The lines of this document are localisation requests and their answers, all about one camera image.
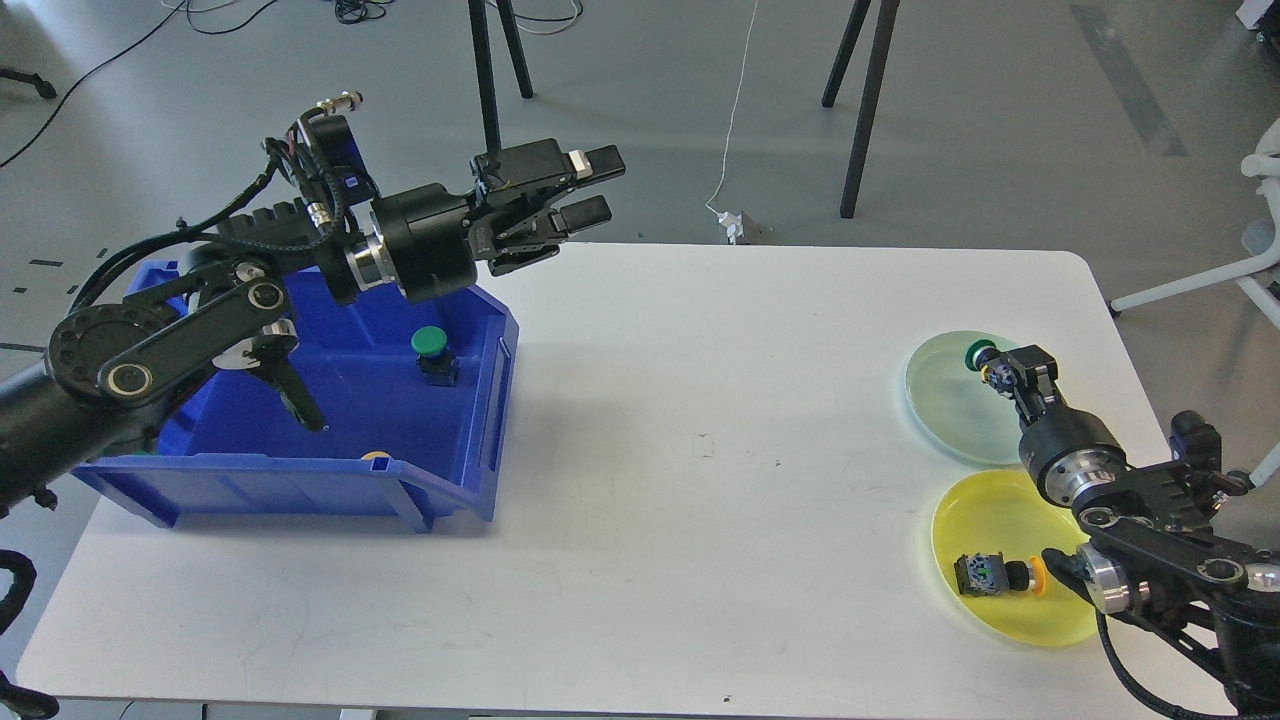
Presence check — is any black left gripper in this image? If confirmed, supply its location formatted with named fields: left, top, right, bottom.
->
left=349, top=140, right=626, bottom=304

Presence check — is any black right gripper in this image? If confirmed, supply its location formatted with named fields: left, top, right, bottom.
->
left=986, top=345, right=1126, bottom=509

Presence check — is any green push button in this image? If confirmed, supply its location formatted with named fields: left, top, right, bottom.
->
left=964, top=338, right=1001, bottom=384
left=410, top=325, right=460, bottom=387

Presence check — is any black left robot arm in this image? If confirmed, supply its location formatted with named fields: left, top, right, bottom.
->
left=3, top=92, right=626, bottom=514

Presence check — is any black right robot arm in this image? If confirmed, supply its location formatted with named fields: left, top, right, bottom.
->
left=964, top=340, right=1279, bottom=719

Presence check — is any light green plate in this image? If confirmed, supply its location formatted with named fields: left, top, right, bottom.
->
left=904, top=331, right=1021, bottom=468

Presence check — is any yellow plate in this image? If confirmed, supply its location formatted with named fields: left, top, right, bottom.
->
left=931, top=469, right=1097, bottom=647

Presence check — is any black tripod leg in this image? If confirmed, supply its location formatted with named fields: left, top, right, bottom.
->
left=466, top=1, right=535, bottom=152
left=820, top=1, right=901, bottom=219

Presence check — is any white power plug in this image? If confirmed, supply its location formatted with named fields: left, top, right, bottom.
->
left=716, top=211, right=771, bottom=246

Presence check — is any blue plastic storage bin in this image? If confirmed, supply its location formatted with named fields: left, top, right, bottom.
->
left=72, top=270, right=518, bottom=533

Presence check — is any white chair base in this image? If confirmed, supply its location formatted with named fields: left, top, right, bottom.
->
left=1108, top=120, right=1280, bottom=498

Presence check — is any white cable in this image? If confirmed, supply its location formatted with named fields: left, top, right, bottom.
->
left=707, top=0, right=762, bottom=217

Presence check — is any black floor cable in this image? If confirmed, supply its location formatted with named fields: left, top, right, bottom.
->
left=0, top=0, right=283, bottom=173

